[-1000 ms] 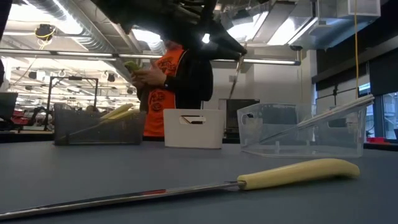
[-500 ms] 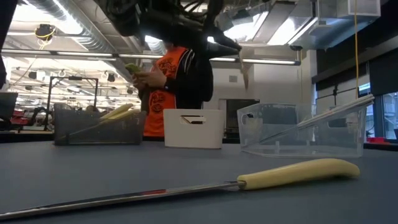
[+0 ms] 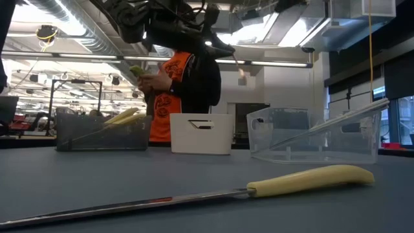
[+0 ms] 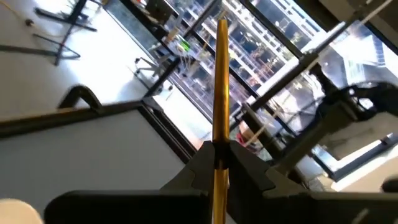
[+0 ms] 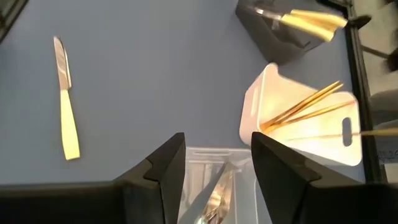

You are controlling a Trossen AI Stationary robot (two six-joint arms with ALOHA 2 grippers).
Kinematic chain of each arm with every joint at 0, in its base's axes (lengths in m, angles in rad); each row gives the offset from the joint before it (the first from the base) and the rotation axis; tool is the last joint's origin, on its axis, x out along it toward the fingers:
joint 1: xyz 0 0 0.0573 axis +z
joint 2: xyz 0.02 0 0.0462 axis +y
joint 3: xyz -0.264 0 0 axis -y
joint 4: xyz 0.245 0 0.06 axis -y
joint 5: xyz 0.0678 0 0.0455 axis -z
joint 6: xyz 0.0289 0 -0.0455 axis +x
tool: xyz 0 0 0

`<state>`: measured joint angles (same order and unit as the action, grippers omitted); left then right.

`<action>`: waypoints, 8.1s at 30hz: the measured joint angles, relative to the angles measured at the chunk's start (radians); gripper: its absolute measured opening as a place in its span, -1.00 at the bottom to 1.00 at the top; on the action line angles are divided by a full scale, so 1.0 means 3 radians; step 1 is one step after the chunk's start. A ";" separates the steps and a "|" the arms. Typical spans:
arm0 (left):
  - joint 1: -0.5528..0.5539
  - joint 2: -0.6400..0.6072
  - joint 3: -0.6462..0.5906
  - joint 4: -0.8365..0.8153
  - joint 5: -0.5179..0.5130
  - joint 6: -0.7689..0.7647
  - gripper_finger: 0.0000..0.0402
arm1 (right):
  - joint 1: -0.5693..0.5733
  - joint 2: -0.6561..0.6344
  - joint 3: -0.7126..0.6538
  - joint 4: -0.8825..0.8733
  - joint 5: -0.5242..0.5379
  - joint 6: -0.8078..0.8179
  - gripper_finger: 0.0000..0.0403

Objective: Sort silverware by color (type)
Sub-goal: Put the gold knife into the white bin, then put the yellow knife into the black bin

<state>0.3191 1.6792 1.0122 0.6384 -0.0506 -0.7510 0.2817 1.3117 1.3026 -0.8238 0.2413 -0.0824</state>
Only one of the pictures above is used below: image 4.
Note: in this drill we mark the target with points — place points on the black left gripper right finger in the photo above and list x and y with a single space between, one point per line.
311 208

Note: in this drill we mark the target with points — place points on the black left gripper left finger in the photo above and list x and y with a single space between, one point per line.
140 208

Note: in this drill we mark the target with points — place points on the gold table knife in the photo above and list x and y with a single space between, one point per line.
221 93

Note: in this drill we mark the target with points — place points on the white plastic bin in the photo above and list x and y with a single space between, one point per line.
15 214

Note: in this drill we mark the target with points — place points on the black light stand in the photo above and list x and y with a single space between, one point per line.
74 21

